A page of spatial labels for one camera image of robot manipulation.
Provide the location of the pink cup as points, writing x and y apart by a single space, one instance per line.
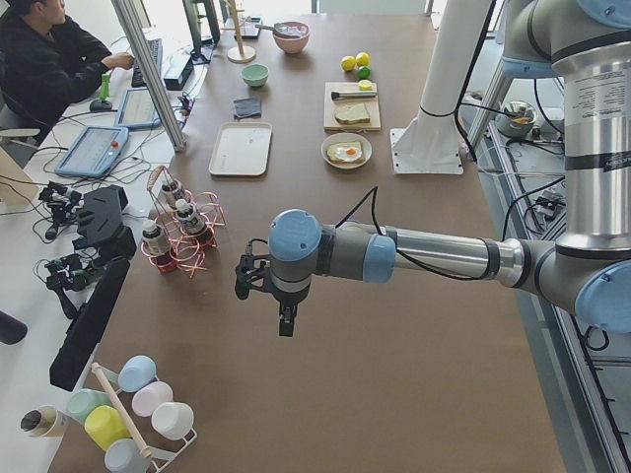
147 399

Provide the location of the fried egg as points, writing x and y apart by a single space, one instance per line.
348 154

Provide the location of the blue teach pendant near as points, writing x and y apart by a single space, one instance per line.
94 152

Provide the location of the white cup rack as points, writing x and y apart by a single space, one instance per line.
165 455

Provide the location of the yellow lemon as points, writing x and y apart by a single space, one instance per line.
362 59
348 63

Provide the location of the seated person black jacket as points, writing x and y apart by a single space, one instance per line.
49 62

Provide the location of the black bar device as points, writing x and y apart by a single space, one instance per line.
87 330

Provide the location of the green lime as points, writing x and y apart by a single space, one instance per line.
363 72

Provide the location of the tea bottle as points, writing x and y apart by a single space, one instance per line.
188 217
172 192
154 240

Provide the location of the blue teach pendant far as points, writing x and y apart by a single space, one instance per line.
136 110

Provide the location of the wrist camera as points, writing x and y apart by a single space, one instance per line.
252 271

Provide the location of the blue teach pendant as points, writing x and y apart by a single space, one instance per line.
136 110
94 152

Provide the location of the blue cup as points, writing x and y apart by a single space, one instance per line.
136 373

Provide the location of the mint green cup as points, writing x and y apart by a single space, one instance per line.
83 402

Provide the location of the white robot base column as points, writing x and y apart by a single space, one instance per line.
430 142

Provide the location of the paper cup with metal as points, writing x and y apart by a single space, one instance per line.
44 422

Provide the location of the steel muddler black tip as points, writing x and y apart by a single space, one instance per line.
348 95

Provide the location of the tea bottle front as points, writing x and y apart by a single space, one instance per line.
154 240

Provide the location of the plain bread slice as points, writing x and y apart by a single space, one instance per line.
352 113

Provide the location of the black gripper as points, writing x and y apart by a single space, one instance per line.
286 301

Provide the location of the green bowl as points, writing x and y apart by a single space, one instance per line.
255 75

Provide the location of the bread slice with egg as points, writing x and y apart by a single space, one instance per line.
330 152

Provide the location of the tea bottle back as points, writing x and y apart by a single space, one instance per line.
172 192

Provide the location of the half lemon slice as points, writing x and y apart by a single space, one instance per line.
365 85

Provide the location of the yellow cup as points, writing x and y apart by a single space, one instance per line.
105 426

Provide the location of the grey folded cloth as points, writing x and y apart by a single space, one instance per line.
248 107

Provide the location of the white cup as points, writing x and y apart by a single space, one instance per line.
173 420

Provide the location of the copper wire bottle rack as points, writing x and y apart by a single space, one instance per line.
185 253

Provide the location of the cream rabbit tray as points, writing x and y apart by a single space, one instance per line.
241 149

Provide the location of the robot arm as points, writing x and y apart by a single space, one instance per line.
586 271

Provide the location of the wooden mug tree stand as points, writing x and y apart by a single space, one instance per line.
241 53

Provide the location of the grey cup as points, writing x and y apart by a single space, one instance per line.
123 456

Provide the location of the steel ice scoop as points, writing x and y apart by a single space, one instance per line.
284 29

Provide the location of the black monitor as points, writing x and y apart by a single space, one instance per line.
204 29

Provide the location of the pink ice bowl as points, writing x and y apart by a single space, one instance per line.
293 45

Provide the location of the wooden cutting board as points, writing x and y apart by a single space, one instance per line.
329 122

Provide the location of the tea bottle middle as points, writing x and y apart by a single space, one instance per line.
188 217

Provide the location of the white round plate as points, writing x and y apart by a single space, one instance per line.
347 137

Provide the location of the aluminium frame post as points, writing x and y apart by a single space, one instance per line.
130 23

